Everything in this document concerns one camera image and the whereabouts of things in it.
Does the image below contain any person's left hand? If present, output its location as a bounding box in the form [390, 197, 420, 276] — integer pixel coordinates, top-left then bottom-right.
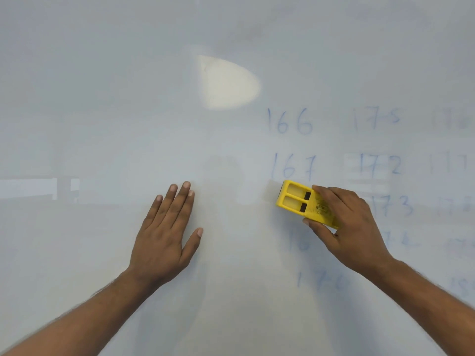
[126, 181, 204, 290]

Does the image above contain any person's right hand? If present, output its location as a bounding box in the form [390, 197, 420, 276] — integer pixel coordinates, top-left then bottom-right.
[302, 185, 396, 284]

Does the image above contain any yellow whiteboard eraser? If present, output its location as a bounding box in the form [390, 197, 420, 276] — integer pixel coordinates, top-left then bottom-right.
[275, 179, 340, 230]

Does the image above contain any glossy white whiteboard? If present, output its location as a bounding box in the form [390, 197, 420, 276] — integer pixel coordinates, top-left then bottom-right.
[0, 0, 475, 356]

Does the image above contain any person's right forearm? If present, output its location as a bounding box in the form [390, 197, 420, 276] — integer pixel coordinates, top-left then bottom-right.
[371, 259, 475, 356]

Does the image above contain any person's left forearm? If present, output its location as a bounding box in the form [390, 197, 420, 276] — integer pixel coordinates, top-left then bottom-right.
[0, 268, 158, 356]

